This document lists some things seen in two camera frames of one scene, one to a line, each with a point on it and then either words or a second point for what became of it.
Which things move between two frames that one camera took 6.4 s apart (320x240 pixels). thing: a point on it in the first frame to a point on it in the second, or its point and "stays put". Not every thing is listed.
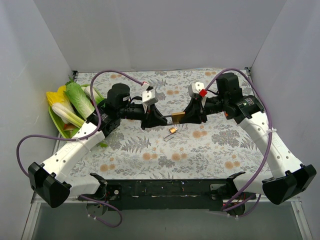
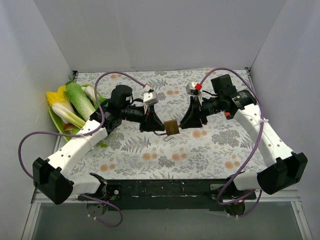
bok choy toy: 97,96 stays put
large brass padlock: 176,116 to 171,127
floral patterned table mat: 219,145 stays put
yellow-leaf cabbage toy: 60,103 stays put
